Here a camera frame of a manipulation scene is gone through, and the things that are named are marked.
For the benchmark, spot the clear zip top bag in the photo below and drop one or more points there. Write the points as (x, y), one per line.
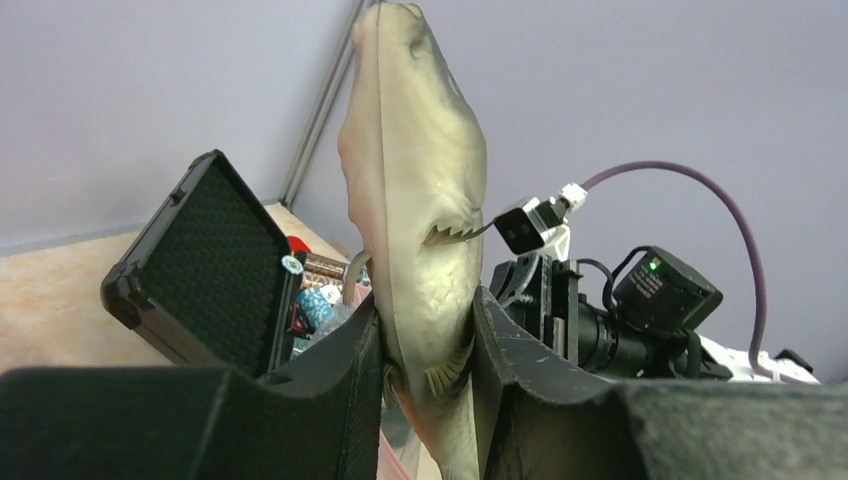
(322, 309)

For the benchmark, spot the toy fish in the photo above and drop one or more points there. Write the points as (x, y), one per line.
(414, 160)

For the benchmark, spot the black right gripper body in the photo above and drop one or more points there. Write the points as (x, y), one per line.
(543, 296)

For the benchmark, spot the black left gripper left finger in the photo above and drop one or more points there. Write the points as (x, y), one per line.
(317, 417)

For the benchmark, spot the open black foam case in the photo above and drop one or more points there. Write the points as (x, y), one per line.
(205, 285)

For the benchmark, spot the red round object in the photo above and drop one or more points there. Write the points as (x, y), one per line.
(297, 244)

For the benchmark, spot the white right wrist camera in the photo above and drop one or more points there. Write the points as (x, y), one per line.
(541, 225)

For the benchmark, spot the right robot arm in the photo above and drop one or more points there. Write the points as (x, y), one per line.
(636, 321)

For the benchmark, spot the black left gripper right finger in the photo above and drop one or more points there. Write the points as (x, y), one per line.
(540, 417)

